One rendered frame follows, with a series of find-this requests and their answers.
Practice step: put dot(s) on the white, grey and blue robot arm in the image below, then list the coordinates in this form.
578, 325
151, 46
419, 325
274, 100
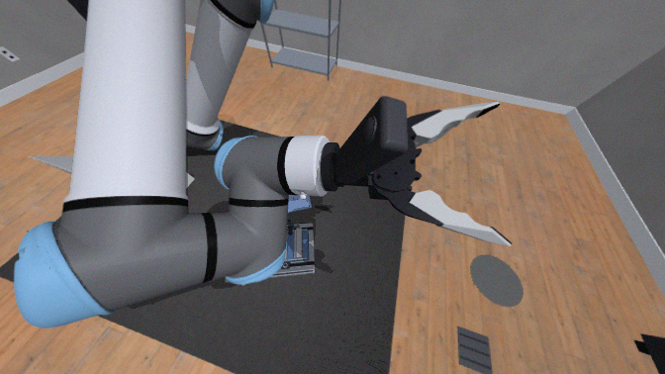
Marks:
126, 235

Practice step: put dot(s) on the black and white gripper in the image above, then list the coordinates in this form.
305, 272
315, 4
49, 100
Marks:
393, 180

